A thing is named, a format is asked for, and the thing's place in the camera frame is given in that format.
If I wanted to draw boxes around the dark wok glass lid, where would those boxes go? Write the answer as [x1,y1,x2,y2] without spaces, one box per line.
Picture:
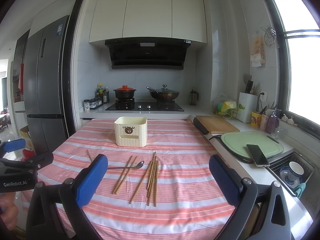
[146,85,180,102]

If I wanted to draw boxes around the wooden cutting board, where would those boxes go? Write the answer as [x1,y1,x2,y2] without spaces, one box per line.
[196,115,240,134]

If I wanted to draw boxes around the wooden chopstick four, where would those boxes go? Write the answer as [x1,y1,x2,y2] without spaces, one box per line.
[129,152,156,204]

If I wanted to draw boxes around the black casserole red lid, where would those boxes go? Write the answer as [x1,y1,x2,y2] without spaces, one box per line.
[114,85,136,100]

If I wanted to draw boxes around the grey double door refrigerator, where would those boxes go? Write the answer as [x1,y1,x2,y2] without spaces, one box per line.
[23,15,69,155]

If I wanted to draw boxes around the spice jar rack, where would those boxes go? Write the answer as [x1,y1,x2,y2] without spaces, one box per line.
[83,98,103,112]

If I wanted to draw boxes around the black range hood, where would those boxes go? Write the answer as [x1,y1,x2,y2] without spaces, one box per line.
[105,37,191,70]

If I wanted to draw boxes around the black gas cooktop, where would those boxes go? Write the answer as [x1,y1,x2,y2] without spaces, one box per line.
[106,99,184,112]

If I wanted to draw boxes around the black tray under board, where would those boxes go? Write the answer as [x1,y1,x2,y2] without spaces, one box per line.
[193,118,209,135]

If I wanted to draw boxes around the person's left hand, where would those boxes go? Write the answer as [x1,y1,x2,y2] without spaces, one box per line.
[0,192,18,231]

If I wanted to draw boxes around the wooden chopstick two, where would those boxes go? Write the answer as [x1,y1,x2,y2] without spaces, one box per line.
[112,156,133,194]

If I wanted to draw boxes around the green cutting board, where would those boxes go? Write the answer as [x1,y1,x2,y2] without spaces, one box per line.
[221,132,284,163]

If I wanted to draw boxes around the pink white striped tablecloth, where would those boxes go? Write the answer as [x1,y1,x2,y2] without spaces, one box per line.
[38,119,235,239]

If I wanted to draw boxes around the white knife block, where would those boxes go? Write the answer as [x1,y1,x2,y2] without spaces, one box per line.
[236,80,258,124]

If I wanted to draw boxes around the wooden chopstick seven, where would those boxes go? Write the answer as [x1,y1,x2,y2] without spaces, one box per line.
[153,160,159,207]

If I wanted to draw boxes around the glass french press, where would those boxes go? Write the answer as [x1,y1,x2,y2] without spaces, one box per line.
[189,89,199,106]

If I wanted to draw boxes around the metal spoon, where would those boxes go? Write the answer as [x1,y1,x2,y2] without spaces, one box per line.
[108,161,144,170]

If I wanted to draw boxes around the white upper cabinets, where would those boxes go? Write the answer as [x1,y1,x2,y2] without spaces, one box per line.
[89,0,207,43]

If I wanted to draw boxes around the sauce bottles group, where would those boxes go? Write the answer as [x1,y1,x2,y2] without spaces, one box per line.
[96,83,110,104]

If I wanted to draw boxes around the yellow utensil cup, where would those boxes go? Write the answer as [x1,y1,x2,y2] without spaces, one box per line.
[250,112,262,128]

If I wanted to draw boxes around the cream ribbed utensil holder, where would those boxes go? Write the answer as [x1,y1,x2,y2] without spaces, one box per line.
[114,116,148,147]

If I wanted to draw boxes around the black smartphone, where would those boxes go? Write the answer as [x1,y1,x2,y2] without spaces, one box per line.
[246,144,270,167]

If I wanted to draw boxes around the wooden chopstick three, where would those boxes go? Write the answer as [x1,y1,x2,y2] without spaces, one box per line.
[114,157,137,194]

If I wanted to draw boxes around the wooden chopstick six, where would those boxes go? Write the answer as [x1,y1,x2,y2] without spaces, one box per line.
[147,157,157,206]

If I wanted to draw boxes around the wooden chopstick five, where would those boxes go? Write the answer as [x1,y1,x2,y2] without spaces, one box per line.
[146,152,156,190]

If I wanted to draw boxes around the plastic bag with sponges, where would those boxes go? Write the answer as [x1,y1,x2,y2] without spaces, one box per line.
[214,93,237,118]

